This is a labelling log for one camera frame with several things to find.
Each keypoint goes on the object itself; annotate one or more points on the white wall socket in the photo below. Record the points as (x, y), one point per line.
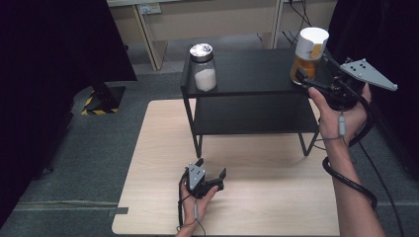
(150, 8)

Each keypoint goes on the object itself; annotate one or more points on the grey floor tape strip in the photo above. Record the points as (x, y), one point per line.
(118, 211)

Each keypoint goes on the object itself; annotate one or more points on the beige wooden desk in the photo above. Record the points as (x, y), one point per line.
(210, 23)

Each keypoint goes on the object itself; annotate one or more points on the amber jar with white lid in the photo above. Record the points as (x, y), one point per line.
(308, 54)

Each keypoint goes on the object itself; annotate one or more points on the person's left hand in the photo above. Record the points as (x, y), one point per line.
(196, 210)

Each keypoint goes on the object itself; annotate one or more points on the black two-tier shelf rack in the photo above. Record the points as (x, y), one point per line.
(257, 75)

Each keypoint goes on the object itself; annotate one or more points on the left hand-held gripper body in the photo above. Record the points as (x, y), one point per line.
(197, 179)

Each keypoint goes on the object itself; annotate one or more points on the person's right hand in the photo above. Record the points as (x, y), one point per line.
(339, 123)

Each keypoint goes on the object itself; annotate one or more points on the dark curtain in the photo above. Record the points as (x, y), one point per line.
(49, 82)
(395, 39)

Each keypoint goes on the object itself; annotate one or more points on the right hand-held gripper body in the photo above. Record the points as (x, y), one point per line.
(349, 85)

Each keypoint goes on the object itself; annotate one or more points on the black stand base hazard tape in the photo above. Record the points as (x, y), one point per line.
(103, 98)

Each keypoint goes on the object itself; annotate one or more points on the glass jar with silver lid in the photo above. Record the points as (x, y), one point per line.
(204, 70)

